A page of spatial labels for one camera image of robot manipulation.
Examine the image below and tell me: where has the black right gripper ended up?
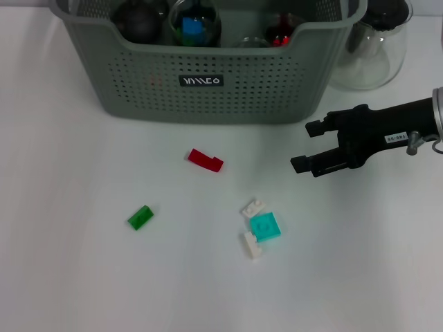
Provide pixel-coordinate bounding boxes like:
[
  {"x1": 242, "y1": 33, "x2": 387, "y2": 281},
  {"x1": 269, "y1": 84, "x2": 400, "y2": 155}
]
[{"x1": 289, "y1": 96, "x2": 442, "y2": 179}]

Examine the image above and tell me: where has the glass teacup with black sleeve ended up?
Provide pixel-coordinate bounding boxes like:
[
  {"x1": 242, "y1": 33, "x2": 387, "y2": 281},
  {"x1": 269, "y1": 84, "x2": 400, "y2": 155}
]
[
  {"x1": 168, "y1": 0, "x2": 222, "y2": 48},
  {"x1": 230, "y1": 36, "x2": 273, "y2": 49},
  {"x1": 264, "y1": 12, "x2": 301, "y2": 48},
  {"x1": 172, "y1": 20, "x2": 222, "y2": 48}
]

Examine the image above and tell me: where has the green rectangular toy brick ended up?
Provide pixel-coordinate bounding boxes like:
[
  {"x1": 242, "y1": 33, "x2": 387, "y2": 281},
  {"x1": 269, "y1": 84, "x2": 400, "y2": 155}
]
[
  {"x1": 177, "y1": 26, "x2": 198, "y2": 48},
  {"x1": 127, "y1": 204, "x2": 154, "y2": 231}
]

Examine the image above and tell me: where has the blue square toy brick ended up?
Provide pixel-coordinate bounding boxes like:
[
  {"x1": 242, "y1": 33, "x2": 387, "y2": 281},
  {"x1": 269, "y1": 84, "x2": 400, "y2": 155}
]
[{"x1": 181, "y1": 16, "x2": 205, "y2": 43}]

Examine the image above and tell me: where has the grey-green perforated storage bin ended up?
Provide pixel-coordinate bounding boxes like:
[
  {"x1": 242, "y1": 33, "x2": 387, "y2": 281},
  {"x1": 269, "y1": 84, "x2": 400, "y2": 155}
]
[{"x1": 48, "y1": 0, "x2": 368, "y2": 125}]

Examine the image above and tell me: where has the white studded toy brick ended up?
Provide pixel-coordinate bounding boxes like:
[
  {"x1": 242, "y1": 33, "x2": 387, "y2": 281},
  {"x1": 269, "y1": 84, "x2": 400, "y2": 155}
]
[{"x1": 241, "y1": 199, "x2": 267, "y2": 219}]

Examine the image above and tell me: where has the teal square toy brick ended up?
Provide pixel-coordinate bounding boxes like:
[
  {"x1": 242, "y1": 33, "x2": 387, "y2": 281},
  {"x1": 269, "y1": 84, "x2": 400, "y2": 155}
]
[{"x1": 248, "y1": 211, "x2": 282, "y2": 242}]

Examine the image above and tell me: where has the right gripper silver fitting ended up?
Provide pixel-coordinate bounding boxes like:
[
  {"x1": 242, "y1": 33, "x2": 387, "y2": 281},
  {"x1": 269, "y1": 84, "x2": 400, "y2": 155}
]
[{"x1": 406, "y1": 130, "x2": 433, "y2": 156}]

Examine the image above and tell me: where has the dark red toy brick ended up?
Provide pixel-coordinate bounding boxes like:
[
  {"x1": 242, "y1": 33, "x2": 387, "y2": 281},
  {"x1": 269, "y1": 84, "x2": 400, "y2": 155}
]
[{"x1": 188, "y1": 148, "x2": 224, "y2": 173}]

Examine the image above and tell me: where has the glass carafe with black lid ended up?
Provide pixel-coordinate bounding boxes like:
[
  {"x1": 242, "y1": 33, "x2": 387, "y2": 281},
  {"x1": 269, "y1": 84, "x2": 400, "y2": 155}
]
[{"x1": 330, "y1": 0, "x2": 415, "y2": 91}]

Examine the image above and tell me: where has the white notched toy brick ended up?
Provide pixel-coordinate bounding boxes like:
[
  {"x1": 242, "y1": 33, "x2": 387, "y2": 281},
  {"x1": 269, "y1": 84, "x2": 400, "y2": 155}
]
[{"x1": 240, "y1": 231, "x2": 263, "y2": 261}]

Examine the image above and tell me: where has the black round teapot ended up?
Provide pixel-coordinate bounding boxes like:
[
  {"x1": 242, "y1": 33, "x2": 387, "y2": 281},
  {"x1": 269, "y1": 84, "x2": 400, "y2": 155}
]
[{"x1": 112, "y1": 0, "x2": 169, "y2": 44}]

